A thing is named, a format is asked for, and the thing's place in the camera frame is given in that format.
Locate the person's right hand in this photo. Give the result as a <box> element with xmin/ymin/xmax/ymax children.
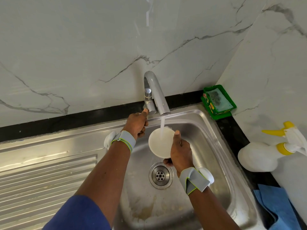
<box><xmin>163</xmin><ymin>130</ymin><xmax>194</xmax><ymax>176</ymax></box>

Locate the person's left hand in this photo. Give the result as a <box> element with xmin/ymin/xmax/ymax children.
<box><xmin>122</xmin><ymin>109</ymin><xmax>149</xmax><ymax>139</ymax></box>

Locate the white bowl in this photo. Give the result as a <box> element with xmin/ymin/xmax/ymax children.
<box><xmin>148</xmin><ymin>127</ymin><xmax>176</xmax><ymax>159</ymax></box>

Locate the chrome faucet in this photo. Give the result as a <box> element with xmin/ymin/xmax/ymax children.
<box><xmin>143</xmin><ymin>71</ymin><xmax>171</xmax><ymax>116</ymax></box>

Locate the white yellow spray bottle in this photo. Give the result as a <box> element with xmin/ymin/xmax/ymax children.
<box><xmin>238</xmin><ymin>121</ymin><xmax>307</xmax><ymax>173</ymax></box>

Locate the stainless steel sink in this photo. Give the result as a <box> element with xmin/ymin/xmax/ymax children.
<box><xmin>0</xmin><ymin>105</ymin><xmax>264</xmax><ymax>230</ymax></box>

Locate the person's right forearm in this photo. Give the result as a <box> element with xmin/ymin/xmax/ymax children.
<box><xmin>188</xmin><ymin>188</ymin><xmax>240</xmax><ymax>230</ymax></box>

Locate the person's left forearm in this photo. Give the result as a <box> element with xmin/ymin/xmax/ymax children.
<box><xmin>74</xmin><ymin>143</ymin><xmax>131</xmax><ymax>226</ymax></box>

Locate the white left wrist tracker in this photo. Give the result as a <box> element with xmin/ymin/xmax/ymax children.
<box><xmin>104</xmin><ymin>130</ymin><xmax>137</xmax><ymax>152</ymax></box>

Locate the metal drain strainer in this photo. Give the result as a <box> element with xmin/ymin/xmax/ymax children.
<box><xmin>149</xmin><ymin>163</ymin><xmax>173</xmax><ymax>190</ymax></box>

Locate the green soap tray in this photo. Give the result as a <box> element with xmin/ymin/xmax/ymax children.
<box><xmin>201</xmin><ymin>85</ymin><xmax>238</xmax><ymax>120</ymax></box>

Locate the blue cloth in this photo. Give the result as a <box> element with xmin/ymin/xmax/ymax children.
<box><xmin>253</xmin><ymin>183</ymin><xmax>302</xmax><ymax>230</ymax></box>

